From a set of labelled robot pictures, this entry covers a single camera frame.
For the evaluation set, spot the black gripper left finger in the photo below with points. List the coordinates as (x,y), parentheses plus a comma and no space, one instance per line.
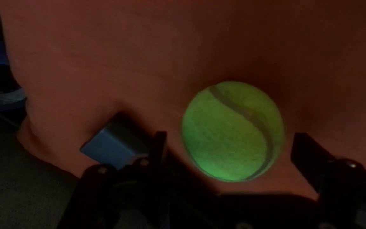
(120,191)

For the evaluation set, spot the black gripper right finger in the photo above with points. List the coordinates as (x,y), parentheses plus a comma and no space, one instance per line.
(344,186)

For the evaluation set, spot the yellow-green tennis ball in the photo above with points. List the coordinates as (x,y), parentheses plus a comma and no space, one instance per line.
(233,131)

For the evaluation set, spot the grey-brown fabric couch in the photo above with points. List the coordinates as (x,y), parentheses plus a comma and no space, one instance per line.
(18,186)

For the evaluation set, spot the orange pillow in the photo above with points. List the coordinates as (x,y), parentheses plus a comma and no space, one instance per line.
(149,64)

